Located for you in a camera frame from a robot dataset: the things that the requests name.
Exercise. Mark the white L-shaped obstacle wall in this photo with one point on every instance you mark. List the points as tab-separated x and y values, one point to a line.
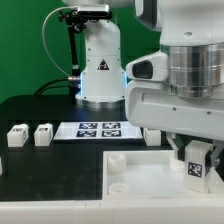
116	211

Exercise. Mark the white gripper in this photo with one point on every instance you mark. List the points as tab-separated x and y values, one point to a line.
152	105

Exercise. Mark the white square tabletop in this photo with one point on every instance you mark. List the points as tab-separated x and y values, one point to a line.
150	174

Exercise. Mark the white marker tag sheet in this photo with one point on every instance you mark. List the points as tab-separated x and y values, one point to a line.
97	131

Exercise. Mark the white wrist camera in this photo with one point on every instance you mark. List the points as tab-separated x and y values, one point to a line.
153	68

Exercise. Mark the black camera on stand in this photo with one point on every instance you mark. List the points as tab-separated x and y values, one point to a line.
93	11

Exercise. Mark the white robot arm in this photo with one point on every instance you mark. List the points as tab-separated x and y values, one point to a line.
180	88

